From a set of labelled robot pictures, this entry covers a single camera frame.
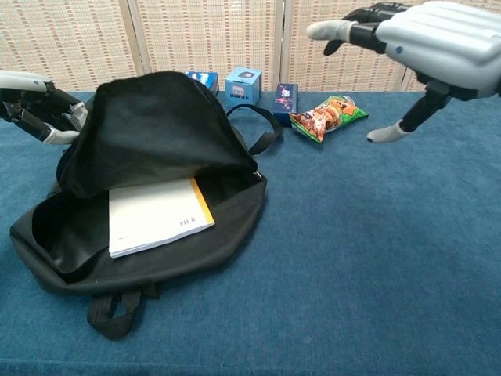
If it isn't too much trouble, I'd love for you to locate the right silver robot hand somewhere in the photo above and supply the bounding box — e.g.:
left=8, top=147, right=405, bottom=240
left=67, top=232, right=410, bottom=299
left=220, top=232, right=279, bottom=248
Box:
left=306, top=0, right=501, bottom=144

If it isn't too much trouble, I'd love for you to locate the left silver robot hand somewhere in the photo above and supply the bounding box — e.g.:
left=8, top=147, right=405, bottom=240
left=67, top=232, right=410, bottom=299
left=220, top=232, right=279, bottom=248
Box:
left=0, top=69, right=89, bottom=146

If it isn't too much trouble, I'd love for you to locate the black fabric backpack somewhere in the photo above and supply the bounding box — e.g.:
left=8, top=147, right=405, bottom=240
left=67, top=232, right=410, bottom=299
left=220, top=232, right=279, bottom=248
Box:
left=9, top=70, right=284, bottom=341

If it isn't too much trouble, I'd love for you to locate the white book yellow spine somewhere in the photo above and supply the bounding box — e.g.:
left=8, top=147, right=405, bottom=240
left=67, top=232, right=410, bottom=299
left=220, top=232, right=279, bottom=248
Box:
left=107, top=175, right=217, bottom=259

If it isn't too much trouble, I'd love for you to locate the bamboo folding screen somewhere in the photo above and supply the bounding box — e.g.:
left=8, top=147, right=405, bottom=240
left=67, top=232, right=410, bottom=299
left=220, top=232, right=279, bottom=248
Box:
left=0, top=0, right=501, bottom=95

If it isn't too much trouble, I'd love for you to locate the green orange snack bag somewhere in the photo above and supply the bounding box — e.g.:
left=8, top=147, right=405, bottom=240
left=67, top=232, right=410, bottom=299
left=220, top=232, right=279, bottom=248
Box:
left=288, top=95, right=369, bottom=144

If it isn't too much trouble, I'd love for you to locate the blue cookie box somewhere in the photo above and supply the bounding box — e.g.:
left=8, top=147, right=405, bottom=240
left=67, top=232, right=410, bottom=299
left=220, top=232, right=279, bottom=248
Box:
left=183, top=70, right=220, bottom=97

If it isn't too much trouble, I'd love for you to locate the dark blue slim box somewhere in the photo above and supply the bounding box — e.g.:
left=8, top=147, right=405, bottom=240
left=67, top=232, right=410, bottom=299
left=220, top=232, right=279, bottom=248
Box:
left=272, top=82, right=300, bottom=128

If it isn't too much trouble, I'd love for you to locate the light blue cube box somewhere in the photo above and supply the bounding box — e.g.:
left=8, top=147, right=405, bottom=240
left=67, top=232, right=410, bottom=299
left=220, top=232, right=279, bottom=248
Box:
left=225, top=67, right=262, bottom=108

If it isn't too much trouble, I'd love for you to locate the blue table cloth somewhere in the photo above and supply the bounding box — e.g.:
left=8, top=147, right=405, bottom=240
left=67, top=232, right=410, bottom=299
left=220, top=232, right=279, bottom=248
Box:
left=0, top=90, right=501, bottom=376

